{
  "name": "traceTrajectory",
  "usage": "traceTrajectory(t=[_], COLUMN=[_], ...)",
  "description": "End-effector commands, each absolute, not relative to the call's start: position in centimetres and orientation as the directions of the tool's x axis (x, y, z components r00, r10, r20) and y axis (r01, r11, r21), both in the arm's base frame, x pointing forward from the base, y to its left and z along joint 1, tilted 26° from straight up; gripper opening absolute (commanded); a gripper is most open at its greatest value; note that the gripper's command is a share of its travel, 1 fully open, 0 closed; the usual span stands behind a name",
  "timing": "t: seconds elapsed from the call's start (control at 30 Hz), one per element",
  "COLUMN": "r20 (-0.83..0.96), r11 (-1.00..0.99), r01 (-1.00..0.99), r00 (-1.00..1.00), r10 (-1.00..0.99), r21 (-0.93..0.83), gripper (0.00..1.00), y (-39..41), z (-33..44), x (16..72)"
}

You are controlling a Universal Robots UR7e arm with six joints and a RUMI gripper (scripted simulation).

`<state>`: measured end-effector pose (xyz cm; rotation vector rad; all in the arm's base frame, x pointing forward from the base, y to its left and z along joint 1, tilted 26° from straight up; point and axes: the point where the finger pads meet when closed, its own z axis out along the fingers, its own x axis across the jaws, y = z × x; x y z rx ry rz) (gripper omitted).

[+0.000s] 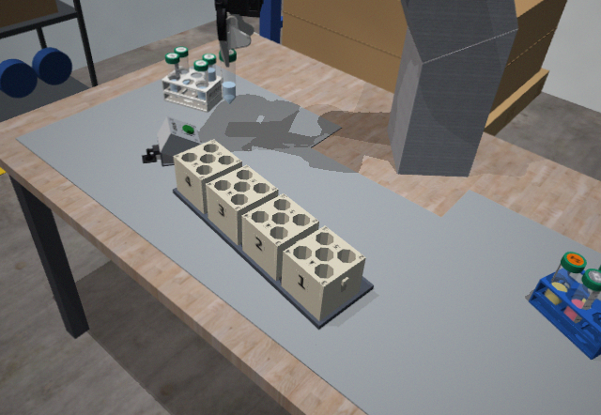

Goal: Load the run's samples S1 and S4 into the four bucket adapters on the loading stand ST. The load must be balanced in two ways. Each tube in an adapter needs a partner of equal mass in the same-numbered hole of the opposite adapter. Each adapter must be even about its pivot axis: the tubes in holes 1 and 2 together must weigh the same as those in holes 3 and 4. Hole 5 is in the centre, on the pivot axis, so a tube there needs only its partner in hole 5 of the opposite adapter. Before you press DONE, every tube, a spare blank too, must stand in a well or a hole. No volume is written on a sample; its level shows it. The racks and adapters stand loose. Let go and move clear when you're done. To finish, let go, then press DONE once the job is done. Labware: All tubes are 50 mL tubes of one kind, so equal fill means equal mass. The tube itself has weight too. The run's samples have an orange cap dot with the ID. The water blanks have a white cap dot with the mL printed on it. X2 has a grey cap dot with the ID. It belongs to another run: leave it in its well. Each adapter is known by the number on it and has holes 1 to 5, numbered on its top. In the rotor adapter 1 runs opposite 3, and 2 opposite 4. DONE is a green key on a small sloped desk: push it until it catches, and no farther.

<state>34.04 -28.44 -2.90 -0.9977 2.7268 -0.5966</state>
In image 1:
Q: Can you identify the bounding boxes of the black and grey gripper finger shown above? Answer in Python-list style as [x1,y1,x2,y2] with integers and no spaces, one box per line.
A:
[227,12,254,36]
[216,0,251,67]

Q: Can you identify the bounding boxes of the beige bucket adapter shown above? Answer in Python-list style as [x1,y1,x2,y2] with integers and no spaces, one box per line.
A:
[242,193,319,281]
[206,165,279,246]
[174,140,242,214]
[281,226,366,321]

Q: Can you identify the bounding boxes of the grey bench mat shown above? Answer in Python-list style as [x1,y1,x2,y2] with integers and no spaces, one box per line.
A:
[16,75,601,415]

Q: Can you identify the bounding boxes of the blue tube rack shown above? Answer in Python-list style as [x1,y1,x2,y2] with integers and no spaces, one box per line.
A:
[529,271,601,360]

